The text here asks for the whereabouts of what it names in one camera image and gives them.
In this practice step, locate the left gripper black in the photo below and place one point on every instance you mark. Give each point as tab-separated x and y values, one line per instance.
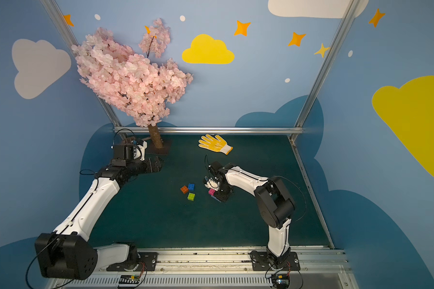
154	164

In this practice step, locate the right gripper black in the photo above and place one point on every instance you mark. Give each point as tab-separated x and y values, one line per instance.
220	194

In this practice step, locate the orange lego brick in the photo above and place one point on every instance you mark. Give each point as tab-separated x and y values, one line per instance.
184	189

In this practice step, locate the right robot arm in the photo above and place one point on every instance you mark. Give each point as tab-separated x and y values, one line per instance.
275	204

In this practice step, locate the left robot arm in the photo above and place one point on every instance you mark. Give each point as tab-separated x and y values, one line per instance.
66	253

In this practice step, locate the yellow dotted work glove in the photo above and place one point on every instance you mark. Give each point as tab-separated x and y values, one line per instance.
215	144

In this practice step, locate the brown slotted plastic scoop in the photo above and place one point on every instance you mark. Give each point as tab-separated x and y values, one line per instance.
129	140

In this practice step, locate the pink cherry blossom tree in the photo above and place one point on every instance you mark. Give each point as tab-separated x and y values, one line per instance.
129	81

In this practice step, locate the left electronics board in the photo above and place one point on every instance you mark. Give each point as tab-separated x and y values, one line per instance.
129	281

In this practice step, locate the electronics board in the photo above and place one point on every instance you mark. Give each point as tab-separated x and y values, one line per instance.
129	281
280	281

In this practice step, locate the right electronics board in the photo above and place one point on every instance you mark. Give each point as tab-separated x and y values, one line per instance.
280	281

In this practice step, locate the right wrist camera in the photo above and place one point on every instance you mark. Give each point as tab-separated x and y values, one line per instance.
211	183

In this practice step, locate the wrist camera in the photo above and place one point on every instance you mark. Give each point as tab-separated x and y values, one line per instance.
124	154
211	183

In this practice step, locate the dark square tree base plate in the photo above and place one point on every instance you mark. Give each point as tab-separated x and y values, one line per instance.
164	150

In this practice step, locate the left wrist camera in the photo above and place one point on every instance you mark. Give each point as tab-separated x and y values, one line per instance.
124	154

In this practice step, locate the aluminium back frame rail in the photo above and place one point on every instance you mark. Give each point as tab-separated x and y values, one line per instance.
231	130

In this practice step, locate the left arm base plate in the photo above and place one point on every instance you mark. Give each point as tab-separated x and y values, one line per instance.
148	261

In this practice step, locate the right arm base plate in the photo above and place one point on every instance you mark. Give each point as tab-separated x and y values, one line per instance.
263	261

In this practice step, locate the aluminium front rail assembly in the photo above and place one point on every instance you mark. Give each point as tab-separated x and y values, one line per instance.
227	268

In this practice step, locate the right aluminium frame post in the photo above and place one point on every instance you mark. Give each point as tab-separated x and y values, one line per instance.
344	27

